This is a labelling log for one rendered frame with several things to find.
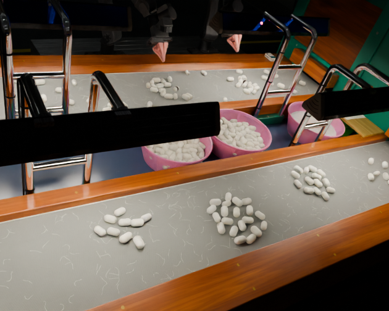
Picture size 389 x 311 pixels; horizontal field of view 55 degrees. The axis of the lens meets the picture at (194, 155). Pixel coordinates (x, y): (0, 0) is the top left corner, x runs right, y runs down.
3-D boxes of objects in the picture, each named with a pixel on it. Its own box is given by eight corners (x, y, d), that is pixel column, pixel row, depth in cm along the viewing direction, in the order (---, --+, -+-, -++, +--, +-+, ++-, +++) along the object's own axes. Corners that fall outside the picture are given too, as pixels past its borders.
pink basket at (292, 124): (276, 138, 165) (284, 121, 159) (283, 111, 186) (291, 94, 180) (334, 161, 162) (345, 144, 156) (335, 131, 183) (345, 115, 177)
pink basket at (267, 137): (186, 140, 147) (192, 121, 141) (224, 120, 166) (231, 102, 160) (240, 179, 137) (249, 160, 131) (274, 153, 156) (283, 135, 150)
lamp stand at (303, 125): (277, 158, 154) (328, 58, 126) (311, 151, 164) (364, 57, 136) (308, 190, 142) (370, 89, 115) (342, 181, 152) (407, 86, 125)
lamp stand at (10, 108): (-3, 124, 128) (-17, -11, 101) (57, 118, 138) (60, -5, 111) (6, 160, 117) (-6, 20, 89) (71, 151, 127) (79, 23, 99)
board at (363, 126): (313, 96, 186) (314, 94, 185) (333, 94, 193) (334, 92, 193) (363, 137, 166) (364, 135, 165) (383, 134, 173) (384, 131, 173)
